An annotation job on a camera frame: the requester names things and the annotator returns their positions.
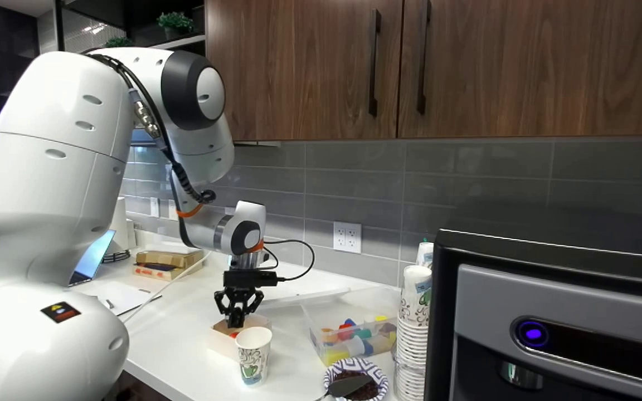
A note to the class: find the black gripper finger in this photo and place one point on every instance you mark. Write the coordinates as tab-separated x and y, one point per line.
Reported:
224	311
237	316

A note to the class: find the blue tablet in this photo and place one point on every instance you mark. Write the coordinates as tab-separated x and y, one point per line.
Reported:
89	262

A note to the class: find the white wall outlet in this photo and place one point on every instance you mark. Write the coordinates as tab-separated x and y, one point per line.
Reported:
346	236

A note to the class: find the patterned paper cup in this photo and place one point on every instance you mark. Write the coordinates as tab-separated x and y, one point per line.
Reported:
252	345

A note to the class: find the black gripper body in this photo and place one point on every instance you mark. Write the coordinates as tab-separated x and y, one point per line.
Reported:
240	297

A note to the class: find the clear plastic toy container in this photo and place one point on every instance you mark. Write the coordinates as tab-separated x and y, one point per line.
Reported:
344	330

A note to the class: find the left paper cup stack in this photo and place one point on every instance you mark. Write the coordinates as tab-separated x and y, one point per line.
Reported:
425	253

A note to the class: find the wooden upper cabinet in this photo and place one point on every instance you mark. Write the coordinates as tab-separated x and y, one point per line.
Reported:
381	70

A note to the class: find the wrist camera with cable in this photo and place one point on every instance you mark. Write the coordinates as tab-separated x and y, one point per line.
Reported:
267	277

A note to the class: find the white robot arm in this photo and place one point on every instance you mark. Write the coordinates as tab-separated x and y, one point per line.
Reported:
66	136

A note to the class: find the patterned bowl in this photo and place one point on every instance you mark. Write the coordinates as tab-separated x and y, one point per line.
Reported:
355	379

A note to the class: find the paper cup stack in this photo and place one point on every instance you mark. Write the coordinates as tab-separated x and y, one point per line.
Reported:
414	332
425	253

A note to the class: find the right paper cup stack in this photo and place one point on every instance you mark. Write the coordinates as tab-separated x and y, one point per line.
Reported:
414	332

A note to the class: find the black coffee machine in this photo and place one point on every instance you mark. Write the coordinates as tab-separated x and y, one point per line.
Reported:
524	318

